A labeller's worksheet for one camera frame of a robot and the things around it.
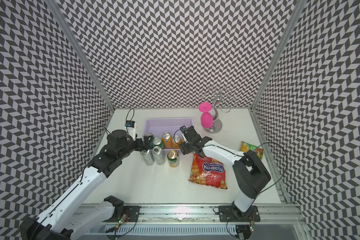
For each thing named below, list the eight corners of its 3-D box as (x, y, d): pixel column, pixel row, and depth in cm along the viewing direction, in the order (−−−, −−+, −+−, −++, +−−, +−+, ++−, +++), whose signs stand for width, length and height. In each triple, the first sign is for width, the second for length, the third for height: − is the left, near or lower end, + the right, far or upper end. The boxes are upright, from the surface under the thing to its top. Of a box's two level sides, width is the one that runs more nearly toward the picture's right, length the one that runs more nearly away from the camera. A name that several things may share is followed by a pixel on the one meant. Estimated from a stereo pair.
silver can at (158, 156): (155, 165, 91) (151, 154, 80) (156, 157, 95) (152, 145, 83) (165, 165, 91) (162, 154, 80) (166, 157, 95) (163, 145, 83)
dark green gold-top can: (168, 168, 90) (166, 160, 82) (169, 158, 94) (167, 150, 86) (179, 168, 90) (178, 160, 82) (179, 158, 94) (178, 150, 86)
